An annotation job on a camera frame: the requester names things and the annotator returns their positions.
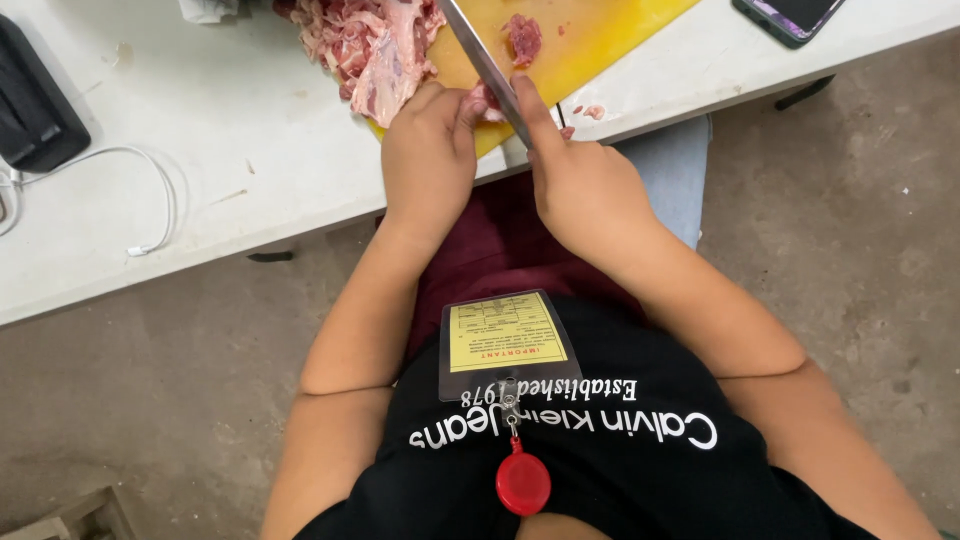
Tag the person's right hand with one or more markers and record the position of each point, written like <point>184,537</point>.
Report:
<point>589,191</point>

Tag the person's left hand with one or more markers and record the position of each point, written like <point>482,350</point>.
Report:
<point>427,154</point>

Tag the person's left fingers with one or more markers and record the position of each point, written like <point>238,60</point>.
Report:
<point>457,101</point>

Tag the small raw meat piece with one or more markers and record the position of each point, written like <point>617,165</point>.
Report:
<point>482,101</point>

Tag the steel kitchen knife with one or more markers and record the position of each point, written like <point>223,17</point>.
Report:
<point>486,69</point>

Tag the raw meat cube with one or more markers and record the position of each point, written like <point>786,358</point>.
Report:
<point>523,37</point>

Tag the large raw meat chunk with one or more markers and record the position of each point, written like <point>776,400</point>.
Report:
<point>371,49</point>

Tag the yellow cutting board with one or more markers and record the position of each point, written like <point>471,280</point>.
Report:
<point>570,52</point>

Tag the tiny meat scrap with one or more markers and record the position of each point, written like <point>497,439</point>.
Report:
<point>594,112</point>

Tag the maroon apron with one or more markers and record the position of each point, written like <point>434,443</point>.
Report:
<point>502,255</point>

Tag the light blue jeans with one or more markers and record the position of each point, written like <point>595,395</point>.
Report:
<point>671,172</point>

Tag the yellow badge in clear holder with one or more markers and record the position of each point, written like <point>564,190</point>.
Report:
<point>507,342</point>

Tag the crumpled white tissue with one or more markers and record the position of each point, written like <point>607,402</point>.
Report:
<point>206,9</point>

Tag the dark green smartphone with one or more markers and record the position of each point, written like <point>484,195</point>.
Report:
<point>789,18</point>

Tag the black printed t-shirt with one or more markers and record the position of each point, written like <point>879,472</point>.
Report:
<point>600,450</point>

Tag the red retractable badge reel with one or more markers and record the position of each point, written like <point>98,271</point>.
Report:
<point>523,480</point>

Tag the black box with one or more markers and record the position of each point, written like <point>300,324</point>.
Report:
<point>34,105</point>

